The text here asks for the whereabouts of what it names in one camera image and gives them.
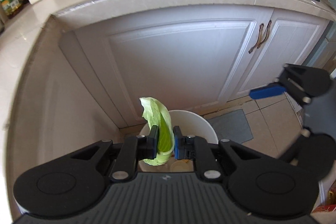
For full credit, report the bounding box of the curled green cabbage leaf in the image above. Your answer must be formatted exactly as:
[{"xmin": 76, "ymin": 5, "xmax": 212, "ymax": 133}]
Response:
[{"xmin": 140, "ymin": 97, "xmax": 175, "ymax": 166}]

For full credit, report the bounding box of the white trash bucket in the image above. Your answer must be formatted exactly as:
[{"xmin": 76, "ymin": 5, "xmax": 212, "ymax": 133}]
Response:
[{"xmin": 138, "ymin": 110, "xmax": 219, "ymax": 173}]

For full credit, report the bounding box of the grey floor mat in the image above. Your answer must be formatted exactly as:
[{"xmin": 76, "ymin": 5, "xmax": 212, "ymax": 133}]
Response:
[{"xmin": 207, "ymin": 109, "xmax": 253, "ymax": 144}]

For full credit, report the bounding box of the right cabinet door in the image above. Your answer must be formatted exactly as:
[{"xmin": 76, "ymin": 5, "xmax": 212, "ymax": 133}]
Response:
[{"xmin": 230, "ymin": 9, "xmax": 329, "ymax": 100}]

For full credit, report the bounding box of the cabinet door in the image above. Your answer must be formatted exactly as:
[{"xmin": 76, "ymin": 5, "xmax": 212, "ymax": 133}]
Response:
[
  {"xmin": 59, "ymin": 5, "xmax": 273, "ymax": 127},
  {"xmin": 230, "ymin": 9, "xmax": 329, "ymax": 100}
]

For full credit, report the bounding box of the left cabinet door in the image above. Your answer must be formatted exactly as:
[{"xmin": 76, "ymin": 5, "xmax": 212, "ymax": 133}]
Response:
[{"xmin": 59, "ymin": 5, "xmax": 273, "ymax": 127}]

